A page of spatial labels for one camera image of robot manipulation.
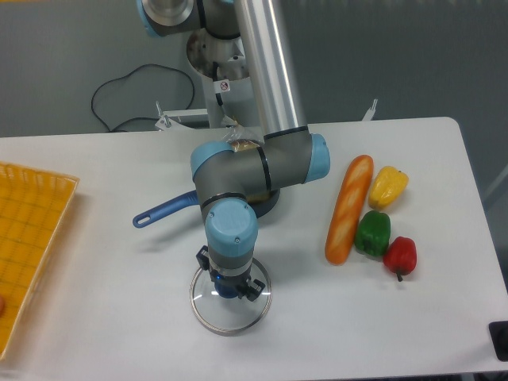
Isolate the yellow bell pepper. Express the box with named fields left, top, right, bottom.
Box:
left=368, top=166, right=409, bottom=210

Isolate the glass pot lid blue knob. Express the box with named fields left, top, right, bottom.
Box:
left=190, top=259, right=272, bottom=336

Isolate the red bell pepper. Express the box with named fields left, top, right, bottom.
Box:
left=383, top=237, right=418, bottom=282

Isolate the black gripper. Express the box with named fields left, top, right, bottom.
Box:
left=210, top=270, right=265, bottom=302

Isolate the bagged bread slice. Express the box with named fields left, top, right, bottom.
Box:
left=221, top=116, right=264, bottom=152

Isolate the green bell pepper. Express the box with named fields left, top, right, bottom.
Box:
left=354, top=210, right=391, bottom=257

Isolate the black cable on floor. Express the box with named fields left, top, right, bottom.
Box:
left=90, top=63, right=196, bottom=133

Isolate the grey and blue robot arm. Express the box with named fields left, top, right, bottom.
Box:
left=133, top=1, right=330, bottom=301

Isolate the blue saucepan with handle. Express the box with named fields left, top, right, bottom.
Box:
left=133, top=190, right=280, bottom=229

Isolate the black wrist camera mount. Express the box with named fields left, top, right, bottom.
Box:
left=195, top=245, right=210, bottom=271

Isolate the orange baguette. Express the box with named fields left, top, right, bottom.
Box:
left=325, top=155, right=374, bottom=265

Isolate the black device at table edge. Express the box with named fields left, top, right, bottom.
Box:
left=488, top=321, right=508, bottom=362

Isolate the yellow woven basket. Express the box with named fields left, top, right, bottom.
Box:
left=1, top=162, right=79, bottom=360

